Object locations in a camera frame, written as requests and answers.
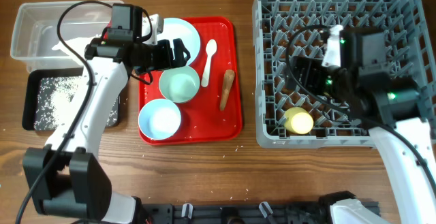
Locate yellow cup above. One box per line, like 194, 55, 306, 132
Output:
283, 107, 314, 134

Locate green bowl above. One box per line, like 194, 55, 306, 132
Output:
159, 66, 200, 103

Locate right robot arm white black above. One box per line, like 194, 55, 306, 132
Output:
285, 25, 435, 223

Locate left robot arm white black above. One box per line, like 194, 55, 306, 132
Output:
22, 3, 190, 223

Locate grey dishwasher rack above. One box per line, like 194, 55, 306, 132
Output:
252, 0, 435, 149

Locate crumpled white paper waste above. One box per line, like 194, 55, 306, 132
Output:
52, 36, 95, 66

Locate large light blue plate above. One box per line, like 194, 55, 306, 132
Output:
157, 18, 201, 65

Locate small light blue bowl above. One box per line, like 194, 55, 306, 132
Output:
138, 99, 181, 140

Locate white plastic spoon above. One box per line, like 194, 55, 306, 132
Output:
200, 39, 217, 87

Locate brown carrot-shaped food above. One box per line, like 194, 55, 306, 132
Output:
219, 69, 236, 111

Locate rice grains pile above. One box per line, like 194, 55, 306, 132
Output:
33, 77, 119, 130

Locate black tray bin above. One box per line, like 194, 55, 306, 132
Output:
21, 67, 120, 131

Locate red serving tray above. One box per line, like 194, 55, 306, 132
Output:
139, 16, 243, 146

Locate clear plastic bin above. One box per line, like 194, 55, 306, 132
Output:
10, 1, 112, 72

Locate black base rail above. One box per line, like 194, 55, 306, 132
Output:
135, 191, 386, 224

